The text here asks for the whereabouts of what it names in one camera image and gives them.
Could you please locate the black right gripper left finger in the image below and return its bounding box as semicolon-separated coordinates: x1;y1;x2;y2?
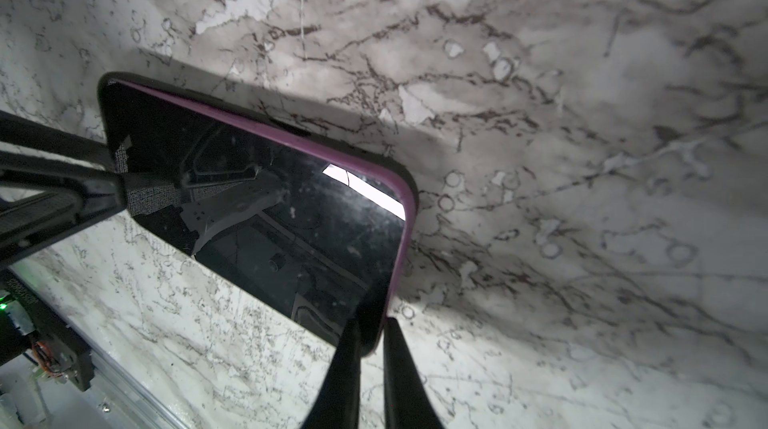
301;319;361;429

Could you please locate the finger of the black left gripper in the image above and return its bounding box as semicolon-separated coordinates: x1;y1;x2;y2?
1;112;114;170
1;152;127;268

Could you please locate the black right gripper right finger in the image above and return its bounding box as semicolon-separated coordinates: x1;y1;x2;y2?
384;318;444;429

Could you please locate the black phone front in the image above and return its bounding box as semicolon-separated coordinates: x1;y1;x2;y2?
100;80;415;353

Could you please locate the black phone case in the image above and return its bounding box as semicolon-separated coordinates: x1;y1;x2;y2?
97;71;420;358

